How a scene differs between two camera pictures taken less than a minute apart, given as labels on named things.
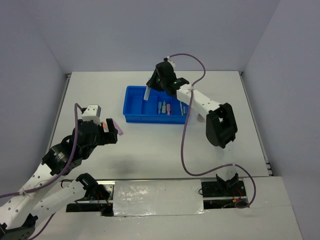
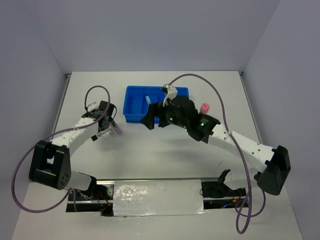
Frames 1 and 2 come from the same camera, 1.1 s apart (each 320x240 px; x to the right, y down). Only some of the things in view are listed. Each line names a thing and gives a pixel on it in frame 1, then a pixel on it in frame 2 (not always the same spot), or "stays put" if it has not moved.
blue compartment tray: [160, 108] stays put
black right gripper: [152, 83] -> [153, 110]
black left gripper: [110, 137] -> [111, 121]
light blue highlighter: [147, 93] -> [148, 100]
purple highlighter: [120, 132] stays put
